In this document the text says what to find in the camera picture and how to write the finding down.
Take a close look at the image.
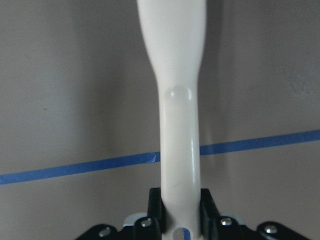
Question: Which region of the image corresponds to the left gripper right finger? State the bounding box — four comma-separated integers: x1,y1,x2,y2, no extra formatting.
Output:
200,188,246,240

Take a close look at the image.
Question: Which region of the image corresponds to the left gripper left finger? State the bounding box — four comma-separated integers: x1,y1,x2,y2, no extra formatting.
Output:
132,187,166,240

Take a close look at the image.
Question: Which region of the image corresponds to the white hand brush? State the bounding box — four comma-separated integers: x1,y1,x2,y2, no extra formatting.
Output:
137,0,207,240

